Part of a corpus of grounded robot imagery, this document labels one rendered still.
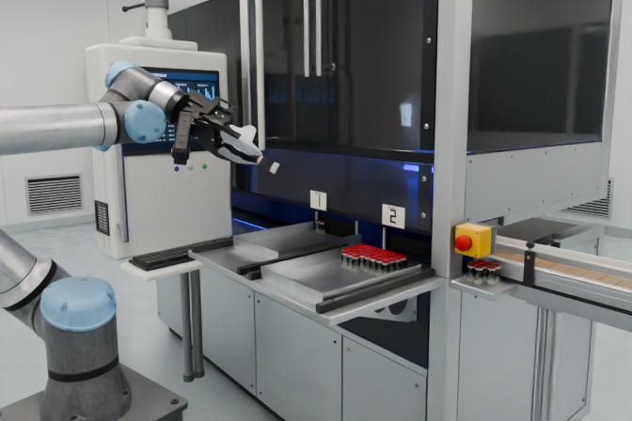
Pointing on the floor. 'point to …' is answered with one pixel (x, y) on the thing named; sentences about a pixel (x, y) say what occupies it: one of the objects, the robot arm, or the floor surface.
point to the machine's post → (449, 175)
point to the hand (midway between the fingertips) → (253, 158)
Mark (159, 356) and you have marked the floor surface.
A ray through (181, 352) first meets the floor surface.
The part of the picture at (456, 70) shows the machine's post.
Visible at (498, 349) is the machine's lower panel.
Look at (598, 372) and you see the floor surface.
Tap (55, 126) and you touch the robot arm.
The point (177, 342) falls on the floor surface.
